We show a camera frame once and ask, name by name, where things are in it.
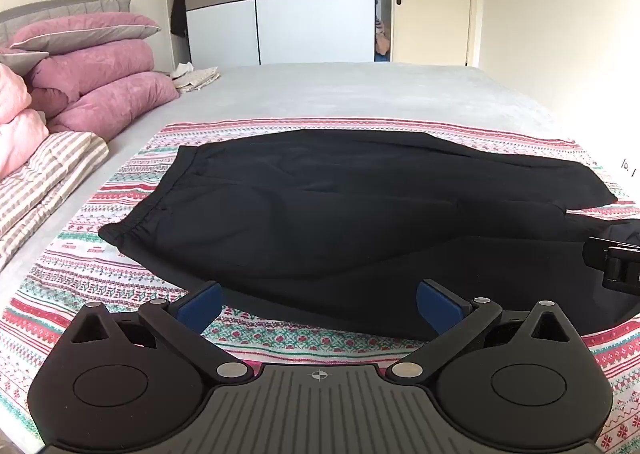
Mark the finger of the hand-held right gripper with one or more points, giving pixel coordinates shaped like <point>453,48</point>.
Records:
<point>617,266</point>

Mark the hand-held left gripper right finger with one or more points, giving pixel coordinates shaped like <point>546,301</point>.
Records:
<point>437,306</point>

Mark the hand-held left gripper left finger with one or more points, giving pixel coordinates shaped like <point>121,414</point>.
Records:
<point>200,306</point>

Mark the black pants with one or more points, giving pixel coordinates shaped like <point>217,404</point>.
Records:
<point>325,214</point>

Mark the red green printed blanket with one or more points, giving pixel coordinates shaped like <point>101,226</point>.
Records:
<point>75,274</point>

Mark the striped quilt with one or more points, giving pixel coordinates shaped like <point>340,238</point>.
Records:
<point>45,174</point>

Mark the large mauve pillow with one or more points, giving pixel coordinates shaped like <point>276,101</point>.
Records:
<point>120,102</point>

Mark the folded beige cloth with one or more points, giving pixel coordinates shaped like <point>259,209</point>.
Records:
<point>200,78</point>

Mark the bed with grey sheet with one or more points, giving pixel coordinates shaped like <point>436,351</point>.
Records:
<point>350,94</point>

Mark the white crumpled cloth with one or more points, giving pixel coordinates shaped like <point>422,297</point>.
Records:
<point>182,70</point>

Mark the light pink blanket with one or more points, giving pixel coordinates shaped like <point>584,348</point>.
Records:
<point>17,134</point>

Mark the mauve folded duvet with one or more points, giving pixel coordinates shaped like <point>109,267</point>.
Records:
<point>95,67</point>

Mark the pile of clothes on shelf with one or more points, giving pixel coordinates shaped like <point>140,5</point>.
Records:
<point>381,39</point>

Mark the dark hanging garment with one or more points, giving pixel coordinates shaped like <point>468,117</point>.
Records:
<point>178,14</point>

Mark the cream door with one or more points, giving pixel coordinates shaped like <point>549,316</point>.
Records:
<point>430,9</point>

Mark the mauve pillow with grey trim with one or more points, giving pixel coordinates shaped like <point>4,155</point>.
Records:
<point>85,32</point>

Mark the small grey pillow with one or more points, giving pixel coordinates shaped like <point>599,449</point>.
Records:
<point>20,62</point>

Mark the white and taupe wardrobe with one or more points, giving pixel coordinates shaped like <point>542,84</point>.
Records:
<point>280,9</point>

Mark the grey quilted pillow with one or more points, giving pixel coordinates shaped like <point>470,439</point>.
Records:
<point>65,9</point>

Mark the white wall socket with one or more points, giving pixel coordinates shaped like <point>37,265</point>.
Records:
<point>629,165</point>

